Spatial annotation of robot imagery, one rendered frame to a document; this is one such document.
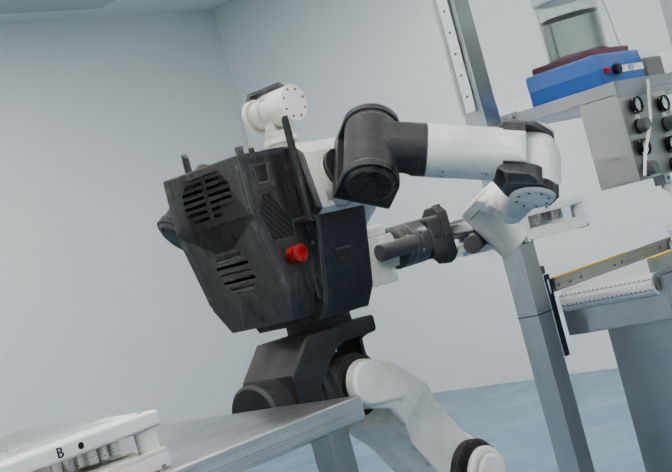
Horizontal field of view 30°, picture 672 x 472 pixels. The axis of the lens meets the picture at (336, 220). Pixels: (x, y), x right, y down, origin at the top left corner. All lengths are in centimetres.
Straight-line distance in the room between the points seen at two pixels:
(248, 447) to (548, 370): 152
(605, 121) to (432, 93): 482
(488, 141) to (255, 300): 47
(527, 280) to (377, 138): 103
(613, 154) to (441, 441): 85
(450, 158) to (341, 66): 610
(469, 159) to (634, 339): 115
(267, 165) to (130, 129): 620
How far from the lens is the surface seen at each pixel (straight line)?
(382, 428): 231
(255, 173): 207
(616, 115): 287
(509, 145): 208
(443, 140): 207
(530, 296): 300
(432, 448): 235
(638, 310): 297
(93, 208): 797
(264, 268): 208
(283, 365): 213
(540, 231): 262
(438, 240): 261
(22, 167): 777
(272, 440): 163
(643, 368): 312
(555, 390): 303
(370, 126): 207
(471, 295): 772
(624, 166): 288
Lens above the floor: 105
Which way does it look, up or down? 1 degrees up
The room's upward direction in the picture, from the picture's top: 15 degrees counter-clockwise
